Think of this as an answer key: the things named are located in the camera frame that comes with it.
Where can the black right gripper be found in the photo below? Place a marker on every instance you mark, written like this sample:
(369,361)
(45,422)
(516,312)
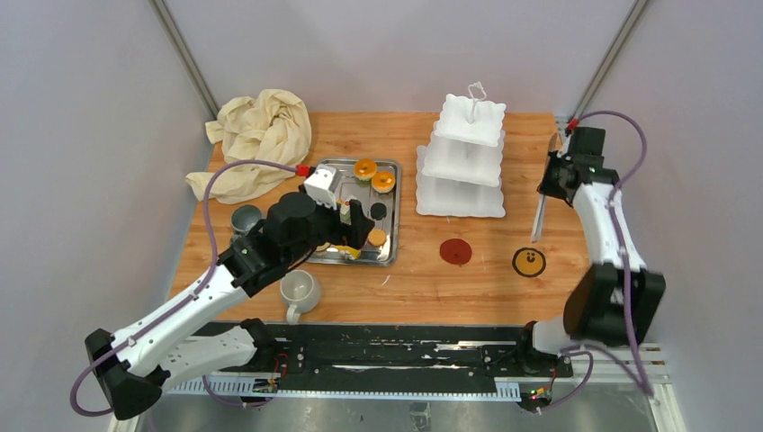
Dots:
(554,157)

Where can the cream crumpled cloth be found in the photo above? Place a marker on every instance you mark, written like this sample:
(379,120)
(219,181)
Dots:
(274,126)

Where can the yellow cake slice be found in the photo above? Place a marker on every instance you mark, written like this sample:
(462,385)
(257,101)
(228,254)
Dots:
(349,252)

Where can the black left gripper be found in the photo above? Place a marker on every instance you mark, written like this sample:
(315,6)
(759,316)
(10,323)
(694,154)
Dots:
(361,224)

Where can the grey metal cup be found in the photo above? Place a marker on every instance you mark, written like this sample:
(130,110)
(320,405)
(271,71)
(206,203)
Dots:
(244,218)

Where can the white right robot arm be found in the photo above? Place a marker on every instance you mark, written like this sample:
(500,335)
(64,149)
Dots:
(617,298)

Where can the white three-tier dessert stand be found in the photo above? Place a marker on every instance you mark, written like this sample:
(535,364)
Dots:
(459,169)

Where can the red apple coaster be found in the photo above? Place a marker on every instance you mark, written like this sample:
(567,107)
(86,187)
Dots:
(455,251)

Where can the orange topped tart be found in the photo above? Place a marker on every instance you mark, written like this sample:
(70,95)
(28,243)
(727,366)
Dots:
(383,182)
(365,169)

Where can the white ceramic mug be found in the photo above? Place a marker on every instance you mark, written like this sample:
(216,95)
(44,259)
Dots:
(300,292)

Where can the green layered cake slice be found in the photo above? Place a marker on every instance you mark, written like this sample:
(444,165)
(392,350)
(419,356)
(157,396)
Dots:
(345,212)

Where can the black sandwich cookie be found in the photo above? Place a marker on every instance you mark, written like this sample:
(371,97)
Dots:
(378,211)

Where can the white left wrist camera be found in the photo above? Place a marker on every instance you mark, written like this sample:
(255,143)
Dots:
(322,184)

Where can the stainless steel tray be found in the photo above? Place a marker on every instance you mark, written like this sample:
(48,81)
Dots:
(351,188)

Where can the yellow round biscuit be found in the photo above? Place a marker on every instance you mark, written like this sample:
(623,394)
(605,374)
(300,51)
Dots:
(377,238)

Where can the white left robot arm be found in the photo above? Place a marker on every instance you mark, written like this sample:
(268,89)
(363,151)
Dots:
(136,364)

